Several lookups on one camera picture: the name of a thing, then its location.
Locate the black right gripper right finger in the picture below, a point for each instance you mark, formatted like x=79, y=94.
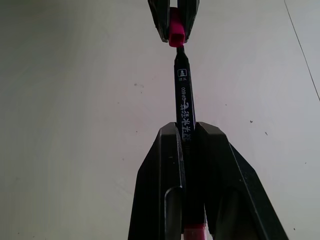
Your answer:
x=230, y=180

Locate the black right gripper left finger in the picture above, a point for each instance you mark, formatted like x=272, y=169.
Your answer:
x=155, y=175

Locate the black marker with pink end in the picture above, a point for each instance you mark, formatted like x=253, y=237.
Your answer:
x=182, y=100

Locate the pink marker cap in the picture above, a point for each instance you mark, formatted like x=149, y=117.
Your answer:
x=176, y=31

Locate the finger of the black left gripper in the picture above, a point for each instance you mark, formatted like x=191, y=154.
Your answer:
x=161, y=17
x=190, y=15

